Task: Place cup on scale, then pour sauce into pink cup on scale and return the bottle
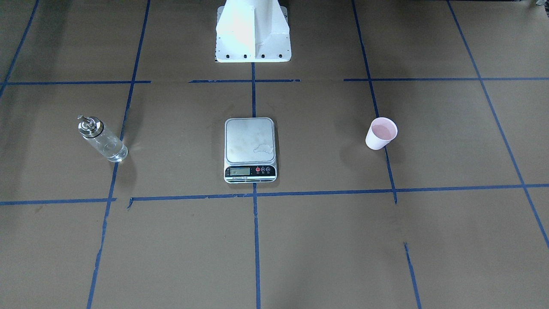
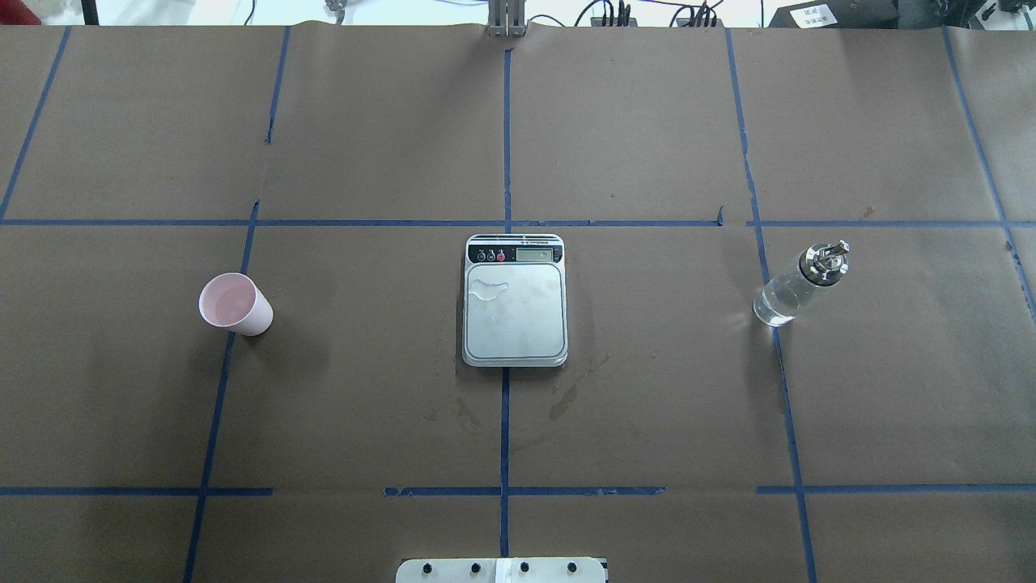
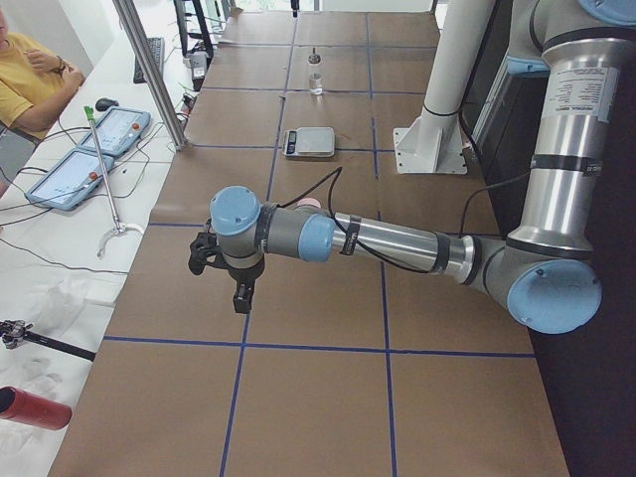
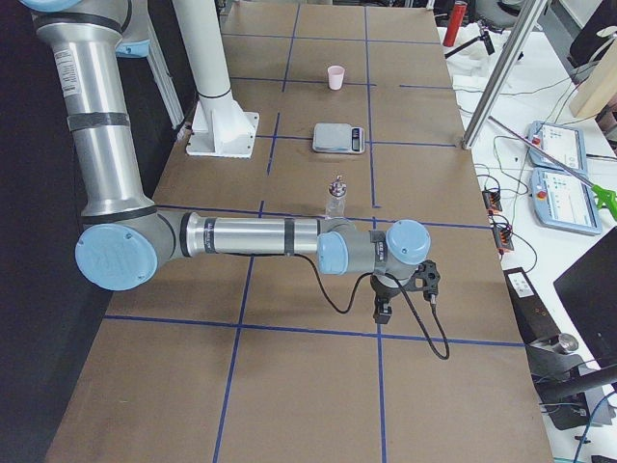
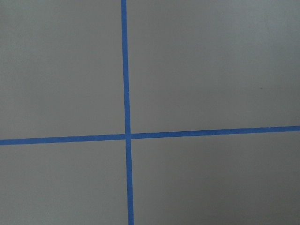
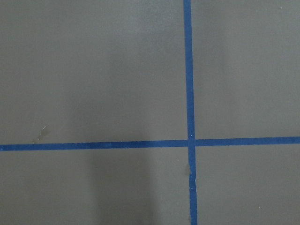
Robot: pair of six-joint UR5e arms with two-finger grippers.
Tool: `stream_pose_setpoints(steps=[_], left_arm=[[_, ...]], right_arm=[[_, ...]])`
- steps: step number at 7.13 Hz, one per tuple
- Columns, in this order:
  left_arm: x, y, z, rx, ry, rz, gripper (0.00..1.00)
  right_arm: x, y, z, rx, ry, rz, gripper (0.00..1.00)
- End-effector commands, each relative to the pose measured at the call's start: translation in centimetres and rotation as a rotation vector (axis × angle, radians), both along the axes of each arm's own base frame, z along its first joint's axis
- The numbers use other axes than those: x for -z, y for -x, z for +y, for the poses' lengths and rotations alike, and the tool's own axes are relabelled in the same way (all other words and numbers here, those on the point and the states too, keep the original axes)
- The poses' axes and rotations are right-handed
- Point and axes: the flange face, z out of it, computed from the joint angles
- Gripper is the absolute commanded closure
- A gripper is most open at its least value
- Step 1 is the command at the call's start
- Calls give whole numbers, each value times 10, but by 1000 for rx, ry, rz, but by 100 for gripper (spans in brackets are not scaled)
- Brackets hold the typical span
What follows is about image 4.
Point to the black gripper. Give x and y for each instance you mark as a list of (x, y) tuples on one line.
[(384, 290)]

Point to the glass sauce bottle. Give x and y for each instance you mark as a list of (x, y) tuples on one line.
[(336, 202)]

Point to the pink paper cup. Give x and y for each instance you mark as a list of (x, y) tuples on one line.
[(336, 75)]

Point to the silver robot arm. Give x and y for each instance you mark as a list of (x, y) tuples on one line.
[(127, 238)]

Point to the silver kitchen scale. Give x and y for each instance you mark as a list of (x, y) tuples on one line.
[(338, 138)]

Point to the orange connector block lower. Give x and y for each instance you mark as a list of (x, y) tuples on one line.
[(502, 234)]

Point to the orange connector block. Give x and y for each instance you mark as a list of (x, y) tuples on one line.
[(491, 201), (502, 234)]

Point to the black box with buttons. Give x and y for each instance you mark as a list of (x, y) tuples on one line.
[(533, 318)]

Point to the orange connector block upper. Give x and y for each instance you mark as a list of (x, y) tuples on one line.
[(491, 201)]

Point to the black monitor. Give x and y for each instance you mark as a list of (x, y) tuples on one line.
[(587, 291)]

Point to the lower teach pendant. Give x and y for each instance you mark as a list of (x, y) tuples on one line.
[(562, 202)]

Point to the teach pendant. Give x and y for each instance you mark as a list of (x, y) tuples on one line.
[(562, 202), (566, 144)]

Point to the upper teach pendant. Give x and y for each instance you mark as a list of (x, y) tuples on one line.
[(566, 144)]

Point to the black tripod rod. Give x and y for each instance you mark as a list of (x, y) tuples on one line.
[(483, 36)]

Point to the red cylinder can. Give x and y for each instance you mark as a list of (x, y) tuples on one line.
[(456, 18)]

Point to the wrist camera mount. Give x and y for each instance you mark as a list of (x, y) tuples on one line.
[(425, 279)]

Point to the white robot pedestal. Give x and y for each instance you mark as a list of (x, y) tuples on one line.
[(220, 127)]

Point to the green handled reacher grabber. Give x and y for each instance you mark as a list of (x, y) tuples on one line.
[(605, 197)]

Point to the aluminium frame post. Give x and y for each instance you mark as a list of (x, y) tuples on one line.
[(528, 17)]

